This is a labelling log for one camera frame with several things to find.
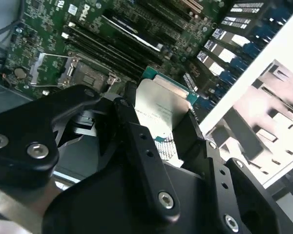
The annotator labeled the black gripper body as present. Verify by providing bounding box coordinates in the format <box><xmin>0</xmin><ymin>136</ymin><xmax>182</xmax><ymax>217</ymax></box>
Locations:
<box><xmin>43</xmin><ymin>103</ymin><xmax>218</xmax><ymax>234</ymax></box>

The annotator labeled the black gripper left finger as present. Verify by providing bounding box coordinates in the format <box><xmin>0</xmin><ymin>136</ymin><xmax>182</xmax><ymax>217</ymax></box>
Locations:
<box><xmin>0</xmin><ymin>81</ymin><xmax>182</xmax><ymax>218</ymax></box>

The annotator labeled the metal socket cover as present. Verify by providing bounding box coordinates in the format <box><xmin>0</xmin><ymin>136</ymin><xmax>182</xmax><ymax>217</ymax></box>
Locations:
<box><xmin>29</xmin><ymin>52</ymin><xmax>77</xmax><ymax>88</ymax></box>

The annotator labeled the silver CPU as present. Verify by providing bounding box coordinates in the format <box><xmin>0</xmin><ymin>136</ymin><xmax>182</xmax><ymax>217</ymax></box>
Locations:
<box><xmin>133</xmin><ymin>65</ymin><xmax>200</xmax><ymax>145</ymax></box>

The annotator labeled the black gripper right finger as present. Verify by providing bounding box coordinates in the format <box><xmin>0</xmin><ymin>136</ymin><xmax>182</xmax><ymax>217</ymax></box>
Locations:
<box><xmin>173</xmin><ymin>110</ymin><xmax>283</xmax><ymax>234</ymax></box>

